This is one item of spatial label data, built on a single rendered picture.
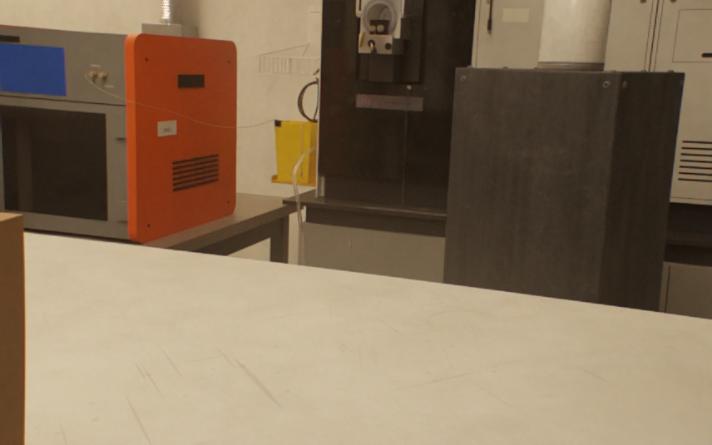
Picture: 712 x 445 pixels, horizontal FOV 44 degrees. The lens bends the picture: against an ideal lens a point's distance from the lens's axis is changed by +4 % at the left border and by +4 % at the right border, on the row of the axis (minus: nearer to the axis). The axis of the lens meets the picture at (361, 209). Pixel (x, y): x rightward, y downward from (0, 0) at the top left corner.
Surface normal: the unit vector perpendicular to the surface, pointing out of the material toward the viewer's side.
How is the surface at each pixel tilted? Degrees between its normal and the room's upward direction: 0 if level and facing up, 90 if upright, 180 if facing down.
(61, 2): 90
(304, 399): 0
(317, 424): 0
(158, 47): 90
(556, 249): 90
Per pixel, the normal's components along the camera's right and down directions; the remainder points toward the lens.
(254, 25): -0.33, 0.15
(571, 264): -0.61, 0.11
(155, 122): 0.94, 0.10
